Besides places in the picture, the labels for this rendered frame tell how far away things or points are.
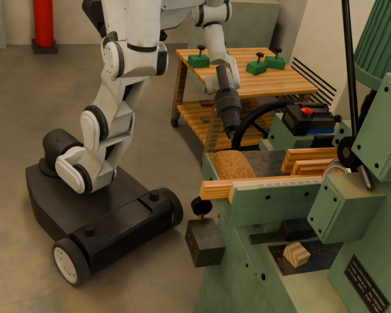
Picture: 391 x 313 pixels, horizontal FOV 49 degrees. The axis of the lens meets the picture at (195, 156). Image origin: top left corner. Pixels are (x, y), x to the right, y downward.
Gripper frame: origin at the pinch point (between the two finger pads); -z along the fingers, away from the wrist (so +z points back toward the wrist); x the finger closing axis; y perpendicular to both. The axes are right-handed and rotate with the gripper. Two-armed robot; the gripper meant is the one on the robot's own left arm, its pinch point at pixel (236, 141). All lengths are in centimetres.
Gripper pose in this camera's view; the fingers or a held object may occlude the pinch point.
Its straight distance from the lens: 146.7
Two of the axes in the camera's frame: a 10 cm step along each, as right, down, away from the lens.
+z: -1.6, -9.2, 3.5
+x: -2.6, -3.0, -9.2
